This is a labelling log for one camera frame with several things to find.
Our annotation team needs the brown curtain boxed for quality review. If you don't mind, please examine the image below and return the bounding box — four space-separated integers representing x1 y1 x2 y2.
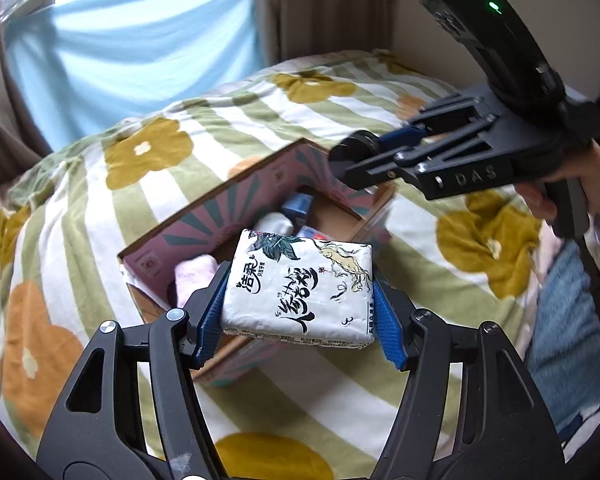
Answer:
252 0 397 68
0 10 56 196

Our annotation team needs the light blue window cloth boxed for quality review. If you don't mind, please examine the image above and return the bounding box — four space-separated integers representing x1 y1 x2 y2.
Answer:
5 0 267 153

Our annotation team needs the pink printed cardboard box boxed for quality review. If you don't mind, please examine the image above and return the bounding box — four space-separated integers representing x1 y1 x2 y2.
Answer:
117 137 398 386

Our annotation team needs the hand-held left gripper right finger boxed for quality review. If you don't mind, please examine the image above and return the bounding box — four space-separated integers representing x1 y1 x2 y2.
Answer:
372 280 566 480

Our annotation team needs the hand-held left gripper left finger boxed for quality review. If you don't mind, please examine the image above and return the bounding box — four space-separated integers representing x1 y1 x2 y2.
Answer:
36 260 236 480

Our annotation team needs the small white bottle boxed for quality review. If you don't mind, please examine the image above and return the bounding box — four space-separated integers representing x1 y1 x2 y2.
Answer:
255 212 296 236

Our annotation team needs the pink towel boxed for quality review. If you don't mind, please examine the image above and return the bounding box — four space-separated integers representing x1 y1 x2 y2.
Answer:
175 256 219 307

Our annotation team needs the white printed tissue pack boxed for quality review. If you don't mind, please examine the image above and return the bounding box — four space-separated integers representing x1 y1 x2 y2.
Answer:
220 229 376 351

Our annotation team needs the person's blue jeans leg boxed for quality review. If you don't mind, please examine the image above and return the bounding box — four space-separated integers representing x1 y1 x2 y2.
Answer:
527 242 600 431

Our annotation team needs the small blue box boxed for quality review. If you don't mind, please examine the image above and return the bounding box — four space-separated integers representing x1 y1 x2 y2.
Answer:
281 192 314 224

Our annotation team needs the floral striped blanket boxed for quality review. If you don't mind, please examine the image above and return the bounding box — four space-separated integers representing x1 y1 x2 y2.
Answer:
0 49 571 480

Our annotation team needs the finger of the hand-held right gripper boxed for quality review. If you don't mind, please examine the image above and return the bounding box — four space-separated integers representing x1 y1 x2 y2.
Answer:
380 94 498 149
340 115 501 193

